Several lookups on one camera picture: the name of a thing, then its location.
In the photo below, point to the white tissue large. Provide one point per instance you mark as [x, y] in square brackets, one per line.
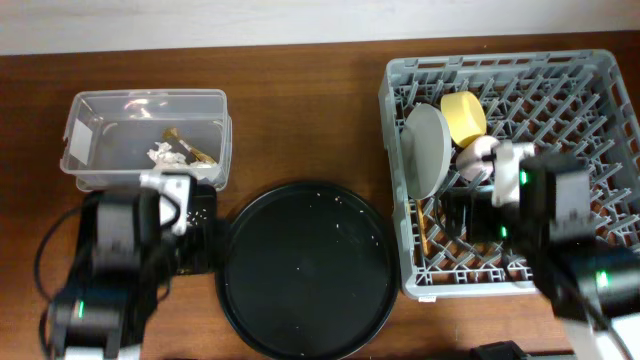
[164, 158]

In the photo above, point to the black rectangular tray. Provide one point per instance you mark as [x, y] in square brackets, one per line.
[203, 205]

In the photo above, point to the clear plastic bin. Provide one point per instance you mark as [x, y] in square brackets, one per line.
[108, 133]

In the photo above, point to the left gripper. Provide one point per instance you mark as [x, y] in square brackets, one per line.
[204, 258]

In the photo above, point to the gold foil wrapper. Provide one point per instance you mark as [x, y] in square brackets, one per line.
[172, 136]

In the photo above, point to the round black serving tray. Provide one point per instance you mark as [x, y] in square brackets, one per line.
[310, 272]

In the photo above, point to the yellow bowl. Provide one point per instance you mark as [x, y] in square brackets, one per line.
[465, 117]

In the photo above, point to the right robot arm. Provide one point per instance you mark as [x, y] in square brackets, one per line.
[592, 286]

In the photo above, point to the wooden chopstick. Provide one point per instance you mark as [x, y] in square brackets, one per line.
[423, 227]

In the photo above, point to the grey dishwasher rack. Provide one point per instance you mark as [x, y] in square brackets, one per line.
[567, 101]

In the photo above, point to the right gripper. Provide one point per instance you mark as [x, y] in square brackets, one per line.
[477, 206]

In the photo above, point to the grey plate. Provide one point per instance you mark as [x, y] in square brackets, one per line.
[426, 151]

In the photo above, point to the white tissue small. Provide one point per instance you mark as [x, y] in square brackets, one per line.
[204, 171]

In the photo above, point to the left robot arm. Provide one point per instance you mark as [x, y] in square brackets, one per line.
[131, 244]

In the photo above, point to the pink cup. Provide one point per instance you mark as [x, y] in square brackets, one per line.
[470, 164]

